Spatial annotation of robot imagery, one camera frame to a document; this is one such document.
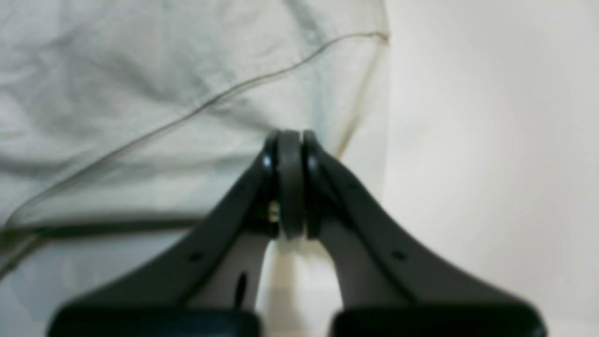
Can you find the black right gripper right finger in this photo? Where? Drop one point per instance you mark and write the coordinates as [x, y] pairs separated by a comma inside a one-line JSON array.
[[391, 284]]

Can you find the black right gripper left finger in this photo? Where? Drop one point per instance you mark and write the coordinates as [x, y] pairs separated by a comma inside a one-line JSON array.
[[206, 284]]

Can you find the beige t-shirt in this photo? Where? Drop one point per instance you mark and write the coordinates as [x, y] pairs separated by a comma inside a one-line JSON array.
[[122, 121]]

